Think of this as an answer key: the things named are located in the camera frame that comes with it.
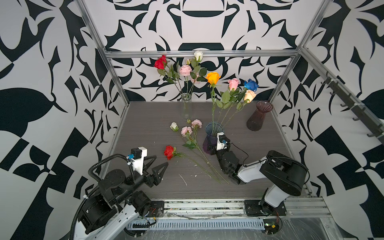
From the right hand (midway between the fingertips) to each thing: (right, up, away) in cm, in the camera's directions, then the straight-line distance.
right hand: (216, 134), depth 83 cm
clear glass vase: (-17, +17, +21) cm, 32 cm away
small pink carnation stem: (-15, 0, +16) cm, 22 cm away
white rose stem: (-9, +36, +5) cm, 37 cm away
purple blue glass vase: (-4, -4, -7) cm, 9 cm away
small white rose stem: (-25, +3, +19) cm, 32 cm away
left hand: (-25, -7, -23) cm, 35 cm away
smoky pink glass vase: (+31, +7, +24) cm, 40 cm away
